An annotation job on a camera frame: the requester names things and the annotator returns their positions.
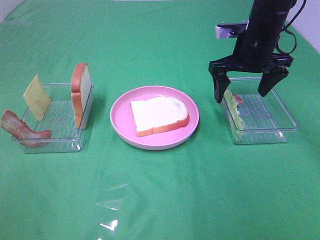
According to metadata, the clear plastic wrap sheet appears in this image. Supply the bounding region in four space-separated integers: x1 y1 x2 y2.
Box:
95 183 128 234

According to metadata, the bacon strip from tray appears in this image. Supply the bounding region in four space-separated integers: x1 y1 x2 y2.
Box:
232 93 243 106

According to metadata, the clear right plastic tray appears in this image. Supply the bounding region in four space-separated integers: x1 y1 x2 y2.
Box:
220 77 299 145

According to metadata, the yellow cheese slice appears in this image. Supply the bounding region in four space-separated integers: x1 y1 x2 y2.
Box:
23 74 51 122

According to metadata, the white bread slice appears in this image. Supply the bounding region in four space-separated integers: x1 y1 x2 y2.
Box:
130 96 190 137

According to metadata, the green tablecloth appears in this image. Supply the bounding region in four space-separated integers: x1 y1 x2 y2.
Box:
0 0 320 240

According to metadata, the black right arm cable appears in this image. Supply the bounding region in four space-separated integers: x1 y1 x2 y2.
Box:
273 0 307 56

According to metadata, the bacon strip on left tray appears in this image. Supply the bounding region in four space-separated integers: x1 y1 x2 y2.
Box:
0 109 51 140

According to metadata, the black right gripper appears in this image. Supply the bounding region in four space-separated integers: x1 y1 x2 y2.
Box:
208 32 293 103

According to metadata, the clear left plastic tray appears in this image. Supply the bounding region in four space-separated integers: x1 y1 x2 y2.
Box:
12 83 94 154

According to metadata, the green lettuce leaf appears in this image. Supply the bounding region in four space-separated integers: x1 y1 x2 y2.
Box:
223 89 246 143

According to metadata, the pink round plate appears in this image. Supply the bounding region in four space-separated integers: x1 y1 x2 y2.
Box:
110 85 200 151

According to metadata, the clear plastic tray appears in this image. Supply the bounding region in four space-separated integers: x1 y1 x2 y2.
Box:
220 77 299 145
12 83 94 154

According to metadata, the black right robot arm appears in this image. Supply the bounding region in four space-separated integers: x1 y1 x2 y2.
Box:
208 0 296 103

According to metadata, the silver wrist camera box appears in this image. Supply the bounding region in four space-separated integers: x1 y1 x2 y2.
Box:
215 21 248 39

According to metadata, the upright bread slice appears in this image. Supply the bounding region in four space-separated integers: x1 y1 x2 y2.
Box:
71 63 92 129

